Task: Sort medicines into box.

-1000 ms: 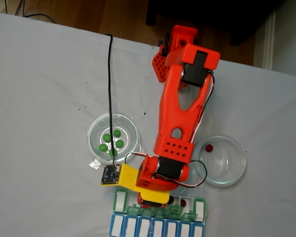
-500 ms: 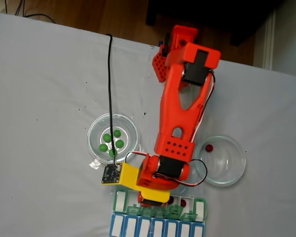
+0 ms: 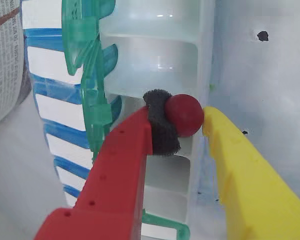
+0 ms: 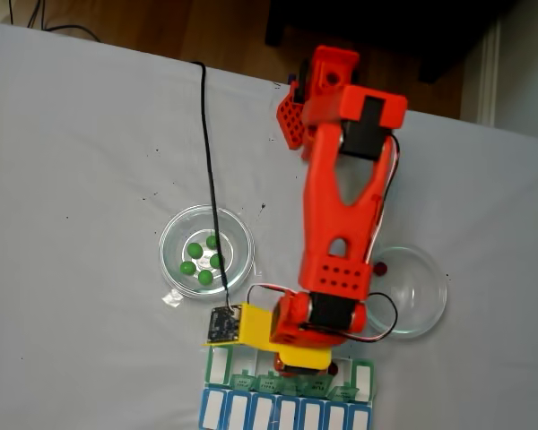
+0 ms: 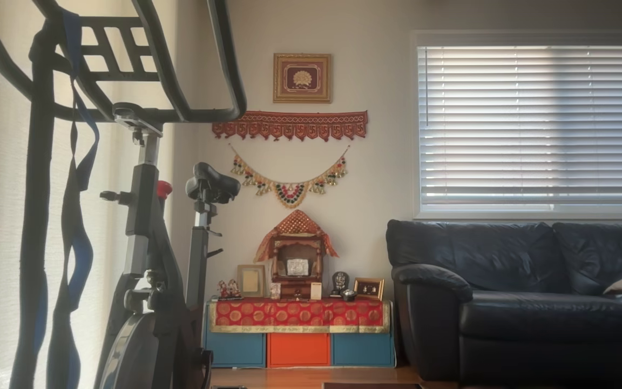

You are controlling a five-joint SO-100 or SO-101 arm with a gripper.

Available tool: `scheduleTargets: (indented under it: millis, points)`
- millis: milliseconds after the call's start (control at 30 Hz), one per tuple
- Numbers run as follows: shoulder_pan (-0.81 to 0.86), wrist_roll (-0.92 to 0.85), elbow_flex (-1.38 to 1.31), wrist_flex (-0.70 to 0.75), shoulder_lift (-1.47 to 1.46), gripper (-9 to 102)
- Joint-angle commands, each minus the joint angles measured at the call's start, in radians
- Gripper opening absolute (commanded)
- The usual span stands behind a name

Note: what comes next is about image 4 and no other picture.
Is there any black camera cable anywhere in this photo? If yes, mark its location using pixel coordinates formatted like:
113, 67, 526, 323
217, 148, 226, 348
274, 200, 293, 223
190, 60, 233, 311

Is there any thin black floor cable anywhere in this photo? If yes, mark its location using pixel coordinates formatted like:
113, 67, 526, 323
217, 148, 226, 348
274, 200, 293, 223
6, 0, 102, 44

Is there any clear glass dish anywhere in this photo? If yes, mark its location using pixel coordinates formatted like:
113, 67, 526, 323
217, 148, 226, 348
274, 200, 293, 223
367, 245, 450, 340
158, 204, 256, 300

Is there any dark wooden furniture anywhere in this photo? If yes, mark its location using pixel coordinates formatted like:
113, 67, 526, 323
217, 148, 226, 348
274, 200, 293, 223
264, 0, 521, 86

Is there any white door trim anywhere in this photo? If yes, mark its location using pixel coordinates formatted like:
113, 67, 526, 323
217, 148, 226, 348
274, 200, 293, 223
477, 17, 503, 129

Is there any black camera circuit board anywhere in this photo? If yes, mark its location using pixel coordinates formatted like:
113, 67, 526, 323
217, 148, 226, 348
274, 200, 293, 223
207, 305, 243, 344

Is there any clear tape scrap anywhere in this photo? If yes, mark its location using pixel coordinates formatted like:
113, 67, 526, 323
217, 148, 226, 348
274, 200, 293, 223
161, 288, 185, 308

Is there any weekly pill organizer box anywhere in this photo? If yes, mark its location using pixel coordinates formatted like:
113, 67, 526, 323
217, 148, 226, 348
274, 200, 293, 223
197, 344, 377, 430

